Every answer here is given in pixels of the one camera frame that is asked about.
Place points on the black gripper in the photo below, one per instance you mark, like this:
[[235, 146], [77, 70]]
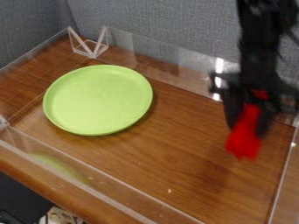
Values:
[[256, 74]]

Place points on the red long block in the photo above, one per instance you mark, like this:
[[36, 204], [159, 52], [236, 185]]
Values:
[[243, 143]]

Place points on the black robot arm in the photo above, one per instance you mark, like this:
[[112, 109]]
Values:
[[266, 18]]

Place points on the green round plate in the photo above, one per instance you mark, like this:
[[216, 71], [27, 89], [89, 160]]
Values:
[[97, 100]]

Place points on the black box under table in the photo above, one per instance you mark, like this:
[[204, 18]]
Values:
[[21, 205]]

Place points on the clear acrylic enclosure wall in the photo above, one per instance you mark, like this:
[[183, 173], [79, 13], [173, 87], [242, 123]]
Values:
[[159, 173]]

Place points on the clear acrylic corner bracket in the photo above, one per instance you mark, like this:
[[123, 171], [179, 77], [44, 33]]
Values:
[[87, 47]]

